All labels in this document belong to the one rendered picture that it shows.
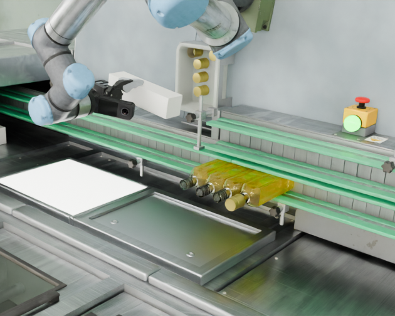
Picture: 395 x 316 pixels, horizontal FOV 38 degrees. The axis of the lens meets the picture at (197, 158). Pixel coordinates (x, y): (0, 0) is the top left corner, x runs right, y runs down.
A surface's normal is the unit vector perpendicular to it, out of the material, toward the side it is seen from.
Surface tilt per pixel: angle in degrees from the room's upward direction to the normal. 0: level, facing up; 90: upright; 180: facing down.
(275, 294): 90
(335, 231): 0
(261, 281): 91
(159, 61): 0
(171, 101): 90
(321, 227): 0
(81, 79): 90
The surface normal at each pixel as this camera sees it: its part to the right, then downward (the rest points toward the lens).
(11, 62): 0.78, 0.23
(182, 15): 0.43, 0.86
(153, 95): -0.62, 0.22
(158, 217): 0.04, -0.94
